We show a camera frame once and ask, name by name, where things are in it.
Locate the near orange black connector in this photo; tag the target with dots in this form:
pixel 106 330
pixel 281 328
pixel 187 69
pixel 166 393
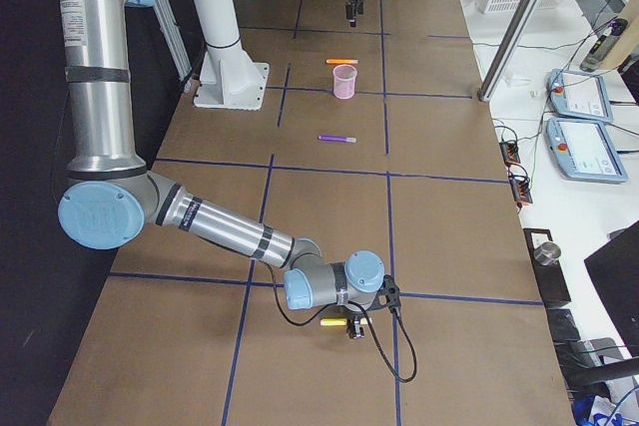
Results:
pixel 520 187

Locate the pink mesh pen holder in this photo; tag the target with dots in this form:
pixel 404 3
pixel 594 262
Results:
pixel 344 78

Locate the aluminium frame post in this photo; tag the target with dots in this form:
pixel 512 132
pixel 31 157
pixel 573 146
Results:
pixel 506 49

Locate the steel cup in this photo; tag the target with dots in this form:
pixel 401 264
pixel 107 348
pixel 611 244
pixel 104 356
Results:
pixel 547 253

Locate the teach pendant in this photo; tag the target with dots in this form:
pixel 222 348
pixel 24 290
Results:
pixel 583 151
pixel 579 95

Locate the purple highlighter pen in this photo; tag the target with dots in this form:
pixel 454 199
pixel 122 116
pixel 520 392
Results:
pixel 337 139

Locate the black monitor corner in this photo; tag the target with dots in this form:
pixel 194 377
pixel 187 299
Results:
pixel 613 270

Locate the black box under cup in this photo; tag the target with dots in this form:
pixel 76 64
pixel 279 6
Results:
pixel 549 278

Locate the far teach pendant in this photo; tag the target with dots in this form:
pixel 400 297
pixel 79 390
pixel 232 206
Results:
pixel 579 95

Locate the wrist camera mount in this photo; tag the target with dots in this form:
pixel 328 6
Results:
pixel 387 297

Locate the yellow highlighter pen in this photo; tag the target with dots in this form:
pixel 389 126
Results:
pixel 336 322

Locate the orange highlighter pen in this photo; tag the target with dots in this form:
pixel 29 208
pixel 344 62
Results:
pixel 337 61

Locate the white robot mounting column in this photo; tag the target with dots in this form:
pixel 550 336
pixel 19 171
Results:
pixel 229 78

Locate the orange black connector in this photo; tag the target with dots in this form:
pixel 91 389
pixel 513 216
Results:
pixel 510 152
pixel 520 187

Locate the near teach pendant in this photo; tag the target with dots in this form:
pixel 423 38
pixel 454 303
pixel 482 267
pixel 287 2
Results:
pixel 583 151

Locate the far orange black connector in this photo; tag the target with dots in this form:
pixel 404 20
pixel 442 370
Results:
pixel 510 152

